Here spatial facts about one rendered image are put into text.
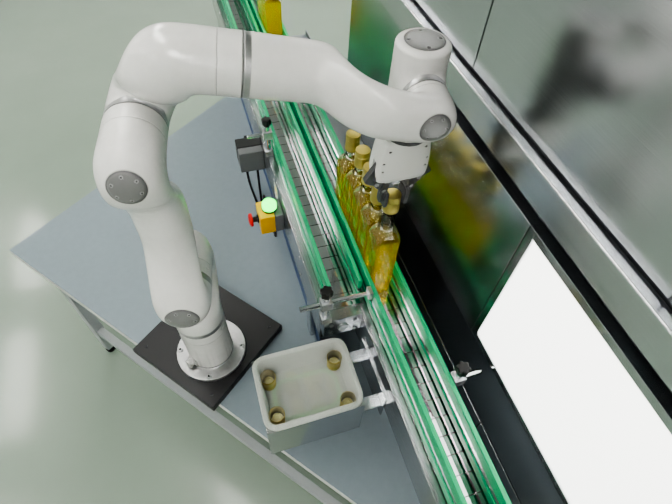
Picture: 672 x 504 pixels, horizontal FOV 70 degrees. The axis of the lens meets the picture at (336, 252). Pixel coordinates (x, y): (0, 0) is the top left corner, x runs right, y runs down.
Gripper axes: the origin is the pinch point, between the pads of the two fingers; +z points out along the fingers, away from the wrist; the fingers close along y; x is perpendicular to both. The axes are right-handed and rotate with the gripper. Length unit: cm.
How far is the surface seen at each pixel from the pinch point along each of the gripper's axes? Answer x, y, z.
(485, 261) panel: 18.0, -11.9, 3.3
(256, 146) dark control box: -63, 17, 36
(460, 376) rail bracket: 31.5, -5.0, 21.2
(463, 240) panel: 10.5, -11.9, 6.0
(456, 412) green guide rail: 36.3, -3.4, 27.1
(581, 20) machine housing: 11.7, -14.8, -38.5
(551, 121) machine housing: 14.6, -14.8, -25.3
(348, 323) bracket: 7.8, 9.4, 34.1
